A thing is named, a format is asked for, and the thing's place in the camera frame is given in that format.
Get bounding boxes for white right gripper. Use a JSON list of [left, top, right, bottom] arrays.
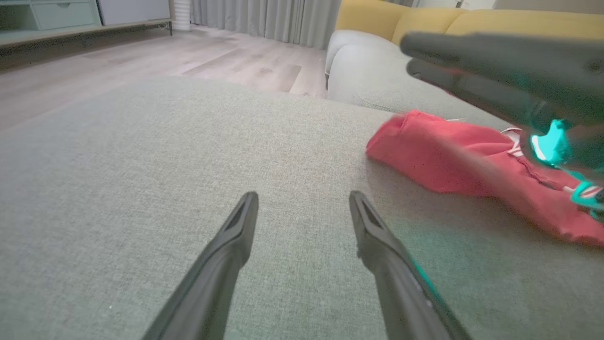
[[400, 30, 604, 222]]

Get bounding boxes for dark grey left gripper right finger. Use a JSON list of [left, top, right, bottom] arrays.
[[349, 190, 473, 340]]

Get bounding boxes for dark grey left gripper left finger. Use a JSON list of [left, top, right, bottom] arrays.
[[142, 191, 260, 340]]

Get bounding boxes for red shorts with white stripe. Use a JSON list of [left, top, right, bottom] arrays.
[[366, 109, 604, 247]]

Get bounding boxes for large grey sofa ottoman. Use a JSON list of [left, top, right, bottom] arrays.
[[0, 76, 604, 340]]

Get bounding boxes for grey sofa seat cushion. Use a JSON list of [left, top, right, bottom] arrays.
[[325, 30, 525, 134]]

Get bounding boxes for yellow cushion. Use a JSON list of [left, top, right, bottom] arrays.
[[335, 0, 604, 47]]

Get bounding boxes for grey curtain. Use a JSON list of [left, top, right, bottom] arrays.
[[190, 0, 342, 50]]

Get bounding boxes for white ribbed cylinder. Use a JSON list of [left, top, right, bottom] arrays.
[[172, 0, 192, 32]]

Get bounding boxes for low TV cabinet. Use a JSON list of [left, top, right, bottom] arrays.
[[0, 0, 173, 49]]

